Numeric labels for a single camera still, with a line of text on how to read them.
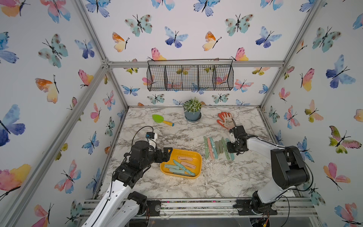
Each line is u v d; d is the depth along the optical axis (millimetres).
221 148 959
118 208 463
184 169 867
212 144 984
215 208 754
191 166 878
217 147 966
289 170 467
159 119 1147
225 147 955
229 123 1079
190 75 986
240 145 707
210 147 959
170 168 866
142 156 543
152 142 637
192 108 993
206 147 961
